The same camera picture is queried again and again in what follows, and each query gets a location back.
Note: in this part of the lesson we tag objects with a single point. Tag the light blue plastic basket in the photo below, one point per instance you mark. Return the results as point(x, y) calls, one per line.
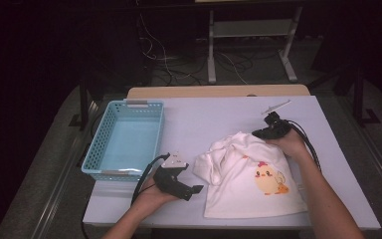
point(129, 139)

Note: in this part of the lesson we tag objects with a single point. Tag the grey metal desk frame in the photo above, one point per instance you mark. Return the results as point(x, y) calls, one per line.
point(211, 49)

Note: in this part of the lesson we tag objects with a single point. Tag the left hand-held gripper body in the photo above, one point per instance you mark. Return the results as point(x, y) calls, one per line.
point(164, 177)

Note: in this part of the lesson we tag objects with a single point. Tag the person's left hand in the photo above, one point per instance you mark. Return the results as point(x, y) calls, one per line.
point(151, 197)

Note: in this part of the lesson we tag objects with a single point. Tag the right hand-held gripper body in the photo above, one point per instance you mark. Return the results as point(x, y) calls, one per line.
point(277, 127)

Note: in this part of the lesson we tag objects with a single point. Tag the person's right hand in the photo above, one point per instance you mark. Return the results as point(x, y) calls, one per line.
point(291, 146)

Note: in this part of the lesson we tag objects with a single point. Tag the black metal stand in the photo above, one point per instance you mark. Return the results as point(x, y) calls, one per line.
point(83, 103)
point(358, 99)

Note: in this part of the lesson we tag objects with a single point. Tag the white shirt with chick print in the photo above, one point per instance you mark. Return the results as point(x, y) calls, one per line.
point(235, 186)

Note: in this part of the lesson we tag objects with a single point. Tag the metal floor rail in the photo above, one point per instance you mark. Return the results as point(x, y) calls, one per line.
point(379, 166)
point(61, 179)

